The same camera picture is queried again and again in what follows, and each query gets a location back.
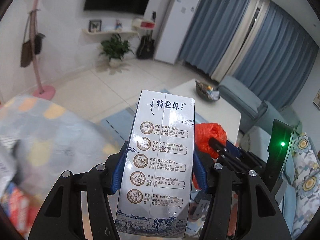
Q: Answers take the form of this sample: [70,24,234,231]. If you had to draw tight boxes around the red plastic bag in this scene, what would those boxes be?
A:
[195,123,227,159]

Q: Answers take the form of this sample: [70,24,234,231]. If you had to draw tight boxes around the white blue milk carton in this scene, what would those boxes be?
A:
[115,90,195,237]

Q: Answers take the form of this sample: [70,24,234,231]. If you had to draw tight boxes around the floral cushion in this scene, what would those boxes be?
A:
[291,133,319,239]

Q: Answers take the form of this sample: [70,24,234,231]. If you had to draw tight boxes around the teal sofa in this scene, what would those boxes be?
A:
[217,76,303,135]

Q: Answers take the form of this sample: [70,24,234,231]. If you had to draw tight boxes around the white coffee table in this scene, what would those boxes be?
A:
[169,79,241,144]

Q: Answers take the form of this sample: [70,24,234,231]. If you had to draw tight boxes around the dark snack bowl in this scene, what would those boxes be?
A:
[195,80,220,102]

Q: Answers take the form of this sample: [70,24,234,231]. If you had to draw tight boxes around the patterned tablecloth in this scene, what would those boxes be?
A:
[0,93,126,230]

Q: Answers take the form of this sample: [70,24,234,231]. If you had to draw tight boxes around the pink coat rack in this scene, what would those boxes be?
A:
[29,0,56,100]

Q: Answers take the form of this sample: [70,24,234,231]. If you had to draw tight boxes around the potted green plant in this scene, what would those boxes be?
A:
[100,34,134,68]

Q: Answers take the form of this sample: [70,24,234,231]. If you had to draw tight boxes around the black guitar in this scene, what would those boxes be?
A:
[136,30,155,60]

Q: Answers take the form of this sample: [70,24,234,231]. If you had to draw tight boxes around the blue curtains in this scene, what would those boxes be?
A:
[179,0,319,108]

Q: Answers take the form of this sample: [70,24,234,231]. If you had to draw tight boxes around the brown hanging bag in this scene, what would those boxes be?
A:
[20,13,33,68]

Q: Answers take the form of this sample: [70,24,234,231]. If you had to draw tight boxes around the black hanging bag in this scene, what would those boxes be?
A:
[34,33,46,55]

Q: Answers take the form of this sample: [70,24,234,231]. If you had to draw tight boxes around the white tall air conditioner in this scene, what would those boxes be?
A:
[153,0,200,64]

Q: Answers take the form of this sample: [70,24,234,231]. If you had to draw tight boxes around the white wall shelf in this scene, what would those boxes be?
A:
[82,29,140,36]

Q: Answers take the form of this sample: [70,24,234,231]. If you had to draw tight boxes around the butterfly picture frame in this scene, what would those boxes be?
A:
[88,20,102,33]

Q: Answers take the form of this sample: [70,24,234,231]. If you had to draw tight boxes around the white red wall box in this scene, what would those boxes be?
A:
[132,18,156,30]

